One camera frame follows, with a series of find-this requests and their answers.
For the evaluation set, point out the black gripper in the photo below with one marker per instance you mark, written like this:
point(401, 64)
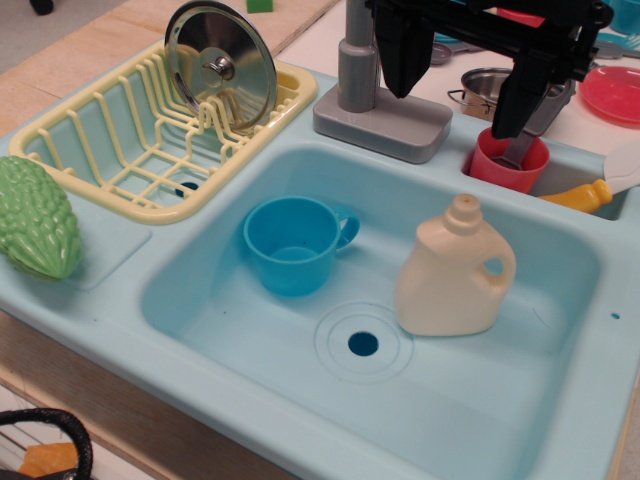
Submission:
point(548, 41)

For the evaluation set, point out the cream detergent bottle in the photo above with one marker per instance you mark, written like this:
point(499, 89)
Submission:
point(457, 275)

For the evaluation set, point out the light blue toy sink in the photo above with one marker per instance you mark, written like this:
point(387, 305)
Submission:
point(328, 386)

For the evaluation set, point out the yellow drying rack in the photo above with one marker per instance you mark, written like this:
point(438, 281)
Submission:
point(129, 144)

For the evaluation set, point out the grey plastic spoon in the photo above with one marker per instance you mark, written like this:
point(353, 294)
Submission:
point(443, 53)

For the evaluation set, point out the small silver pot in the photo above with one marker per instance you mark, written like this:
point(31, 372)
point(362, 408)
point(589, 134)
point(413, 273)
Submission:
point(480, 93)

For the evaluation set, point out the red plastic cup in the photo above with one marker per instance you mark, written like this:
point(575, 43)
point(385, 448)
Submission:
point(485, 163)

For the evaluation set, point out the grey utensil in cup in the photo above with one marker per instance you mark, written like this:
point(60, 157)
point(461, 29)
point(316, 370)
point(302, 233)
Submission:
point(514, 155)

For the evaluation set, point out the grey toy faucet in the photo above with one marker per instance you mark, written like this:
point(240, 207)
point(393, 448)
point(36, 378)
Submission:
point(358, 111)

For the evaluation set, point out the grey plastic fork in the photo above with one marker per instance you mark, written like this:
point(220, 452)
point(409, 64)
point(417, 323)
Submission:
point(610, 50)

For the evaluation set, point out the pink plastic plate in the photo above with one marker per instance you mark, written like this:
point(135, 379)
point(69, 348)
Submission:
point(612, 92)

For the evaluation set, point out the yellow toy bottle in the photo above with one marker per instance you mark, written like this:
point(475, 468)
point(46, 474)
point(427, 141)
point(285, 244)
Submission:
point(587, 198)

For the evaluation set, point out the white plastic utensil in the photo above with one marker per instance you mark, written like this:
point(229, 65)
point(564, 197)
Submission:
point(621, 167)

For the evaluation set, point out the green block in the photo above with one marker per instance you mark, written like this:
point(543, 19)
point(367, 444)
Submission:
point(259, 6)

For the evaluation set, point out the blue plastic cup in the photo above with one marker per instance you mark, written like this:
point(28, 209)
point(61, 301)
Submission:
point(293, 242)

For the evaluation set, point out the silver pot lid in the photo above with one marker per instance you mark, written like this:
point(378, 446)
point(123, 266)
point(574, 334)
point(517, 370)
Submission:
point(212, 50)

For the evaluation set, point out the green bitter melon toy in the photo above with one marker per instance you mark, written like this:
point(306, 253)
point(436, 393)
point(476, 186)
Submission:
point(39, 230)

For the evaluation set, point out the orange sponge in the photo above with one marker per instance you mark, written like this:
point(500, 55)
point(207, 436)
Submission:
point(45, 459)

